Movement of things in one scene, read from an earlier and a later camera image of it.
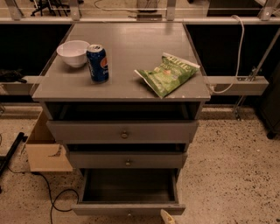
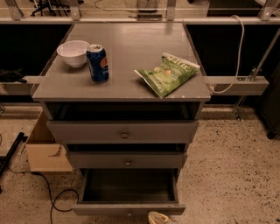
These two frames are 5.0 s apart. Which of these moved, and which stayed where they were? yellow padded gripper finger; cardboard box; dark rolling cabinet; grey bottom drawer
Moved: yellow padded gripper finger
Stayed: grey bottom drawer; cardboard box; dark rolling cabinet
